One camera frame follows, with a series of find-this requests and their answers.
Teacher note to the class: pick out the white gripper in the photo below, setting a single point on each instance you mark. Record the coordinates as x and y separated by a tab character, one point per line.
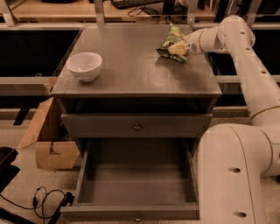
193	44

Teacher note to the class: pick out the green jalapeno chip bag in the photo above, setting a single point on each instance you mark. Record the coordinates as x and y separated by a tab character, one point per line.
174	35

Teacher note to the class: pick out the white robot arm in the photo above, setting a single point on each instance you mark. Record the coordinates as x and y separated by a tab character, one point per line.
232	158

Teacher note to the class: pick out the grey drawer cabinet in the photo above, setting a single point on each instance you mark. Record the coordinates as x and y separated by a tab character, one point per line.
134	79

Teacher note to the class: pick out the closed grey top drawer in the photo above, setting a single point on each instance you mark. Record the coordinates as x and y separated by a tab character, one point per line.
133	125

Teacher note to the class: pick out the open grey middle drawer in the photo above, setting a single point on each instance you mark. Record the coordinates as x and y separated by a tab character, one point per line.
135	179

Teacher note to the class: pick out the black keyboard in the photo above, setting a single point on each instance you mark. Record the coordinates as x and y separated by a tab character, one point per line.
125	4

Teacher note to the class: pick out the white ceramic bowl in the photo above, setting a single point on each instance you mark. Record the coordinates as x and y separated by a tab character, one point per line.
85	66

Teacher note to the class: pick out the cardboard box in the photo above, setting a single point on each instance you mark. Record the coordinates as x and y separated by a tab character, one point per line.
45	132

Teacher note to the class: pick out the wooden desk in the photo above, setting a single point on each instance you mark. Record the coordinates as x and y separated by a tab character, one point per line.
36	11

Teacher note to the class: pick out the black bin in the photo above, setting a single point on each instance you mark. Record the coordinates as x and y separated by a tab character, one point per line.
7	171

